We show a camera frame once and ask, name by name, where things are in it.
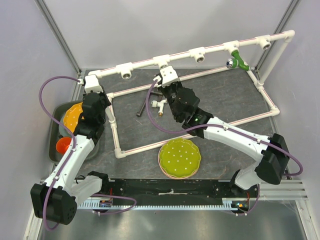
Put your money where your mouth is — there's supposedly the dark grey tray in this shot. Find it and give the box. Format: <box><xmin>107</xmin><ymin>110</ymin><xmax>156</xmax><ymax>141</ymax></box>
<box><xmin>48</xmin><ymin>100</ymin><xmax>101</xmax><ymax>164</ymax></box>

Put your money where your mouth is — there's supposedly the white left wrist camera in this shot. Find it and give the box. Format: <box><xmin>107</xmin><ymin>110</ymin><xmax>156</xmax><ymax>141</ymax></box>
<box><xmin>77</xmin><ymin>74</ymin><xmax>104</xmax><ymax>94</ymax></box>

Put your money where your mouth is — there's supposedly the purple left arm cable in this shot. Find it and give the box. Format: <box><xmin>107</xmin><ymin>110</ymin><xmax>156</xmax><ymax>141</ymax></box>
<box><xmin>39</xmin><ymin>76</ymin><xmax>82</xmax><ymax>230</ymax></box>

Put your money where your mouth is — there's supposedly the grey plate under orange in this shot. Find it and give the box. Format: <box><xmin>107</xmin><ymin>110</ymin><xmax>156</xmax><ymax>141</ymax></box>
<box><xmin>58</xmin><ymin>118</ymin><xmax>71</xmax><ymax>138</ymax></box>

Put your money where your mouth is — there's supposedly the white PVC pipe frame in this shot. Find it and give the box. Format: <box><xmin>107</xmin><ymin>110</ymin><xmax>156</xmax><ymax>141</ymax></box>
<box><xmin>88</xmin><ymin>30</ymin><xmax>295</xmax><ymax>159</ymax></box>

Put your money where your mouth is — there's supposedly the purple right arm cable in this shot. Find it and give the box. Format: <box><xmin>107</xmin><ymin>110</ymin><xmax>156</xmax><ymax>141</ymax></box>
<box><xmin>146</xmin><ymin>78</ymin><xmax>304</xmax><ymax>216</ymax></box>

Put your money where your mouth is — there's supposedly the white plastic faucet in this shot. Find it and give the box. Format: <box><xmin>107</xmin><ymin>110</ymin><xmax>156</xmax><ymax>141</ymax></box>
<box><xmin>150</xmin><ymin>99</ymin><xmax>168</xmax><ymax>117</ymax></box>

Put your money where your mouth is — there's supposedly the dark grey lever faucet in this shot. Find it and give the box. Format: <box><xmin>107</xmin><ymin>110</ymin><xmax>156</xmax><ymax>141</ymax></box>
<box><xmin>136</xmin><ymin>91</ymin><xmax>163</xmax><ymax>118</ymax></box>

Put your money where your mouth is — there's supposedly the green plastic faucet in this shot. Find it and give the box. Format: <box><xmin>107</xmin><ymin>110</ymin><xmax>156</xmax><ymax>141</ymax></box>
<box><xmin>226</xmin><ymin>50</ymin><xmax>251</xmax><ymax>72</ymax></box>

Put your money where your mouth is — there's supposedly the orange plastic cup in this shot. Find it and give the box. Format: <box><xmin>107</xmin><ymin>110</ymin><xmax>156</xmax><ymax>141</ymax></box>
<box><xmin>55</xmin><ymin>136</ymin><xmax>72</xmax><ymax>156</ymax></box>

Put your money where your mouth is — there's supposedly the green dotted plate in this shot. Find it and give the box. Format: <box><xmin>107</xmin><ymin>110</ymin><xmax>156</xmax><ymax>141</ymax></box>
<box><xmin>158</xmin><ymin>138</ymin><xmax>202</xmax><ymax>180</ymax></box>

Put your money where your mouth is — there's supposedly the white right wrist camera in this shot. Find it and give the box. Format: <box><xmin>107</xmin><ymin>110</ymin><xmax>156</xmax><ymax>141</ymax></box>
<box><xmin>153</xmin><ymin>65</ymin><xmax>180</xmax><ymax>87</ymax></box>

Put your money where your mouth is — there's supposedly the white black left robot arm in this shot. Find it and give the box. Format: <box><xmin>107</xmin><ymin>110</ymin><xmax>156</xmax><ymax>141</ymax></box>
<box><xmin>30</xmin><ymin>92</ymin><xmax>111</xmax><ymax>225</ymax></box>

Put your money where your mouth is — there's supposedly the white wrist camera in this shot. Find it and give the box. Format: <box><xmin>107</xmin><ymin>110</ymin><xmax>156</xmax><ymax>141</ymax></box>
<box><xmin>77</xmin><ymin>74</ymin><xmax>104</xmax><ymax>94</ymax></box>
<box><xmin>153</xmin><ymin>65</ymin><xmax>180</xmax><ymax>87</ymax></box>

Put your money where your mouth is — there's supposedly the grey cable duct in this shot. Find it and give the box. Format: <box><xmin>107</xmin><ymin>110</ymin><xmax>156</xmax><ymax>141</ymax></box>
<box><xmin>77</xmin><ymin>194</ymin><xmax>249</xmax><ymax>212</ymax></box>

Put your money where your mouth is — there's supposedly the chrome metal faucet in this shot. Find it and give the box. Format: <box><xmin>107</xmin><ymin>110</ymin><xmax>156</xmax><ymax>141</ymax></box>
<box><xmin>159</xmin><ymin>64</ymin><xmax>168</xmax><ymax>71</ymax></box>

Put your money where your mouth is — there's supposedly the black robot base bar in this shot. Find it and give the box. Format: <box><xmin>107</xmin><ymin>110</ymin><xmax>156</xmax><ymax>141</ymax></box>
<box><xmin>87</xmin><ymin>171</ymin><xmax>258</xmax><ymax>199</ymax></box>

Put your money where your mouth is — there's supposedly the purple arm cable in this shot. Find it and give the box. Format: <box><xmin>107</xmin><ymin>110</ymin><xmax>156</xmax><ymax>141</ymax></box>
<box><xmin>146</xmin><ymin>78</ymin><xmax>304</xmax><ymax>216</ymax></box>
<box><xmin>39</xmin><ymin>76</ymin><xmax>82</xmax><ymax>230</ymax></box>

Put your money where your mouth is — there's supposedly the pink rimmed plate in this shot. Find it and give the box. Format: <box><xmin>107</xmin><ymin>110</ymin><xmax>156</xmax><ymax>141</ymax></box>
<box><xmin>158</xmin><ymin>151</ymin><xmax>202</xmax><ymax>180</ymax></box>

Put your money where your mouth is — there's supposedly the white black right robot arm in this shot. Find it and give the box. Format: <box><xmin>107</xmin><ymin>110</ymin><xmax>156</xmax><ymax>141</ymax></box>
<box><xmin>159</xmin><ymin>81</ymin><xmax>289</xmax><ymax>197</ymax></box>

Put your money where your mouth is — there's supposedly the orange dotted plate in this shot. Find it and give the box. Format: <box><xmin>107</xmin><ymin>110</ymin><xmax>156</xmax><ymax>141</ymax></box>
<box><xmin>62</xmin><ymin>102</ymin><xmax>83</xmax><ymax>133</ymax></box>

